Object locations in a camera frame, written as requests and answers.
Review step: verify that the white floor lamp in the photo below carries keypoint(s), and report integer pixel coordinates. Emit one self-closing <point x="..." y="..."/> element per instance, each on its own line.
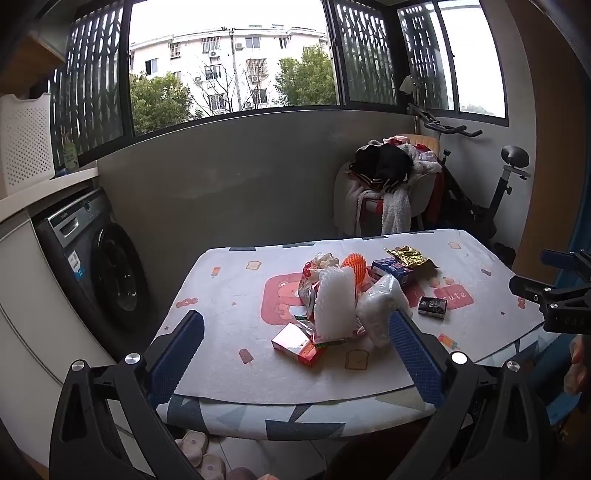
<point x="409" y="84"/>

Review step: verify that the large green tree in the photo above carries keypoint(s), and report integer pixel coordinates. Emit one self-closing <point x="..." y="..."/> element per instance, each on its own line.
<point x="157" y="104"/>

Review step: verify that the pink carton box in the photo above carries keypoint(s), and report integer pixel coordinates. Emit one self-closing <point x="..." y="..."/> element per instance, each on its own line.
<point x="298" y="344"/>

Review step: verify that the green bottle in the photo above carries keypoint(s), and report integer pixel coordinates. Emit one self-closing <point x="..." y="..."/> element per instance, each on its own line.
<point x="70" y="157"/>

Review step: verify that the small black box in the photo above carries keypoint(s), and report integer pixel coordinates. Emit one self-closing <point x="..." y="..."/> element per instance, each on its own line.
<point x="432" y="307"/>

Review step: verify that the person's right hand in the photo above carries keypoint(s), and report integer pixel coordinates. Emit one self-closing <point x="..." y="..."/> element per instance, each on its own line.
<point x="577" y="367"/>

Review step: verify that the small bubble wrap bag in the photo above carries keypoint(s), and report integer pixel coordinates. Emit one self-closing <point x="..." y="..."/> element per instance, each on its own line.
<point x="381" y="305"/>

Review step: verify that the wooden door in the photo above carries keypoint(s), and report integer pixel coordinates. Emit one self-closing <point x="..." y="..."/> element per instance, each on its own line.
<point x="554" y="138"/>

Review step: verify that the wooden wall cabinet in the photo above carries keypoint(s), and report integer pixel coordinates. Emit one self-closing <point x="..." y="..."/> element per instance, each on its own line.
<point x="27" y="50"/>

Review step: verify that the grey washing machine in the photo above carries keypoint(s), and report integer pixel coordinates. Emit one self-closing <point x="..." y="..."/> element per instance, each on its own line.
<point x="83" y="258"/>

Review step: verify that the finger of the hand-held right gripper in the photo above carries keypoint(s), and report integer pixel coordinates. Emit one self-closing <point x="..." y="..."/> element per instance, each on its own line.
<point x="558" y="307"/>
<point x="565" y="261"/>

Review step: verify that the pink slipper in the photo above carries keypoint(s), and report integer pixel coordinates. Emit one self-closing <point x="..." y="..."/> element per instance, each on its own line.
<point x="211" y="467"/>
<point x="191" y="445"/>

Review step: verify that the clear red printed plastic bag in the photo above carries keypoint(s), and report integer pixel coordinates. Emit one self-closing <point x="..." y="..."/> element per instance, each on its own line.
<point x="313" y="277"/>

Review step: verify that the small green tree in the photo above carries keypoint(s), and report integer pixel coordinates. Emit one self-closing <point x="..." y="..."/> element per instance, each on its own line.
<point x="307" y="76"/>

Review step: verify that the orange foam fruit net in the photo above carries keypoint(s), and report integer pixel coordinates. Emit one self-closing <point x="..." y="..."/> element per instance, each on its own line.
<point x="354" y="265"/>

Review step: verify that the large bubble wrap bag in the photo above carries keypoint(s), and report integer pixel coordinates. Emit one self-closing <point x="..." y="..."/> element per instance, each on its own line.
<point x="334" y="304"/>

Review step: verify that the white perforated laundry basket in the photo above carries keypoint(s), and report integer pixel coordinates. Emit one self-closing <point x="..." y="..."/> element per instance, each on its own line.
<point x="25" y="143"/>

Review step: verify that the pile of mixed clothes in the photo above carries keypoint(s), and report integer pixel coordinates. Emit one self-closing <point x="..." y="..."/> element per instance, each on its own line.
<point x="422" y="154"/>

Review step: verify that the white cartoon printed table mat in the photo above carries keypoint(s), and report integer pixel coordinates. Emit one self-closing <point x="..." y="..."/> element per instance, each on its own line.
<point x="231" y="323"/>

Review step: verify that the gold foil wrapper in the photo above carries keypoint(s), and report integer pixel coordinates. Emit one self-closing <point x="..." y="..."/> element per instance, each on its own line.
<point x="408" y="256"/>

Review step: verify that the beige chair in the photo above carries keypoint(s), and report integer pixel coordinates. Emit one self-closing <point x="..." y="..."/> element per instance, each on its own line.
<point x="422" y="194"/>

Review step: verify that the dark framed window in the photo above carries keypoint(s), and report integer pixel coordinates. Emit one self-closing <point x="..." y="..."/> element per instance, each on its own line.
<point x="364" y="50"/>

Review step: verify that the white apartment building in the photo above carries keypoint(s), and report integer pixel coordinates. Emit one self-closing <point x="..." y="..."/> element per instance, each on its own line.
<point x="221" y="60"/>

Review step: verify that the blue printed carton box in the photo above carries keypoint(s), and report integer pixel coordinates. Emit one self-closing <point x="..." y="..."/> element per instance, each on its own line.
<point x="392" y="271"/>

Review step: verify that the black exercise bike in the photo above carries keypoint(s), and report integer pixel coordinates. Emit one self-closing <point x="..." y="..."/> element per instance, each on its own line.
<point x="471" y="207"/>

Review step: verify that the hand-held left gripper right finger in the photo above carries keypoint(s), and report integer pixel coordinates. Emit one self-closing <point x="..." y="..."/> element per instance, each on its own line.
<point x="415" y="361"/>

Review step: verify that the black garment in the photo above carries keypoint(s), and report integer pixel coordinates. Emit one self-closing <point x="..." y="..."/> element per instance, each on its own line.
<point x="383" y="161"/>

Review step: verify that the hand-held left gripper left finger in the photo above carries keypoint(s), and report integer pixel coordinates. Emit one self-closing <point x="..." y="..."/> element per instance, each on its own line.
<point x="181" y="354"/>

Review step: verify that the white fleece garment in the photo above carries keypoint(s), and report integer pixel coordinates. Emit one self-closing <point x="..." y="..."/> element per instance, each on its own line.
<point x="395" y="210"/>

